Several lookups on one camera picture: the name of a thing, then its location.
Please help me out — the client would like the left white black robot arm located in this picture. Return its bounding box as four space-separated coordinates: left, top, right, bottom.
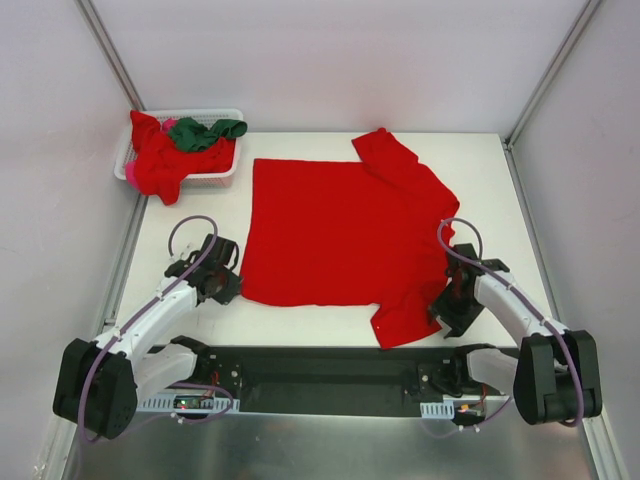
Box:
52 234 242 439

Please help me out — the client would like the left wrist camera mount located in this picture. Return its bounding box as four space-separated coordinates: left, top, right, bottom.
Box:
170 242 195 263

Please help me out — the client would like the red t shirt in basket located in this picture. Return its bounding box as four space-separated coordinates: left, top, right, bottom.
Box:
130 111 236 206

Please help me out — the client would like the left white slotted cable duct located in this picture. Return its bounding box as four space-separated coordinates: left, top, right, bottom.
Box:
137 393 240 415

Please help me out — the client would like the white slotted cable duct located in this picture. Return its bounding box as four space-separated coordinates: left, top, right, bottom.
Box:
420 401 455 420
137 393 240 415

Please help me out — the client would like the right white slotted cable duct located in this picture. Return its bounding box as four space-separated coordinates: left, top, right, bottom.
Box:
420 401 455 420

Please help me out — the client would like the white plastic laundry basket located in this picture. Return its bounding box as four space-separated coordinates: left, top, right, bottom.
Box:
113 108 245 194

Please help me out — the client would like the green t shirt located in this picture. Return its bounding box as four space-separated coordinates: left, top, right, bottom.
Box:
168 117 248 153

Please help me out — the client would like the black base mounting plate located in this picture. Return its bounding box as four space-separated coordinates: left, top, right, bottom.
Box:
164 347 500 418

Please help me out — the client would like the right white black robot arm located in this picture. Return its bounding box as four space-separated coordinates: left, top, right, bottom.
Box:
429 243 603 427

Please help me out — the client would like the red t shirt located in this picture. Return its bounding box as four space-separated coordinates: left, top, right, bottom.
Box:
130 111 236 206
241 129 460 349

